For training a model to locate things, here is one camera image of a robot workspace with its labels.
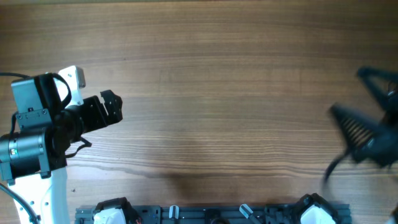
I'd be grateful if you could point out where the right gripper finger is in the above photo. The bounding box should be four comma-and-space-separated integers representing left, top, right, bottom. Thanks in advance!
357, 67, 397, 109
330, 104, 381, 146

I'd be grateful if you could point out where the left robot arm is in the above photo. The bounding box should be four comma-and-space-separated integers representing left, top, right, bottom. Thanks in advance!
1, 73, 123, 223

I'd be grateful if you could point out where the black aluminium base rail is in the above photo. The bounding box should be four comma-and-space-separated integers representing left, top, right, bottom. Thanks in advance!
74, 203, 353, 224

